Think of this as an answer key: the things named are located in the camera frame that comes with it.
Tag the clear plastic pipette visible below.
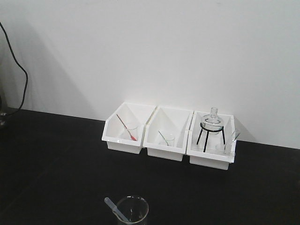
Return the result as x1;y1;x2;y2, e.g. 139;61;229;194
104;197;129;223

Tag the white storage bin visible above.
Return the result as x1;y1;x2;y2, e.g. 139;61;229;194
186;111;236;170
143;106;194;161
102;102;157;154

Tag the small beaker in bin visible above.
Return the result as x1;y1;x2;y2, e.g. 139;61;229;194
126;123;138;141
164;133;175;147

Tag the middle white storage bin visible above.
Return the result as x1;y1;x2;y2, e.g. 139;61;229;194
143;106;194;161

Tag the clear glass beaker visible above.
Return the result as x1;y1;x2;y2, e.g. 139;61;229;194
116;195;149;225

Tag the round glass flask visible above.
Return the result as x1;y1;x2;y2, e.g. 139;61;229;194
201;107;224;132

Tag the black power cable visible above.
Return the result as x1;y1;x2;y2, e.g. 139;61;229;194
0;22;29;111

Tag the black tripod stand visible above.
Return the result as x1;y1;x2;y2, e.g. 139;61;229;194
196;122;225;152

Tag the small glassware in right bin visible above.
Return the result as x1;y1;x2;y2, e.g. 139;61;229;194
216;128;240;155

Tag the small beaker in middle bin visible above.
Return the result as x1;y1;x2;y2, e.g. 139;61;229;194
164;133;175;147

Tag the left white storage bin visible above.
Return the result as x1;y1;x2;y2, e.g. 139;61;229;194
102;102;157;154

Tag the right white storage bin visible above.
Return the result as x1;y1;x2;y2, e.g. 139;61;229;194
186;111;236;170

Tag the metal apparatus at left edge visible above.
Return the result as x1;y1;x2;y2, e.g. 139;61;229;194
0;94;8;129

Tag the small beaker in left bin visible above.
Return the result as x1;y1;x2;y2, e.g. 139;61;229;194
126;123;138;141

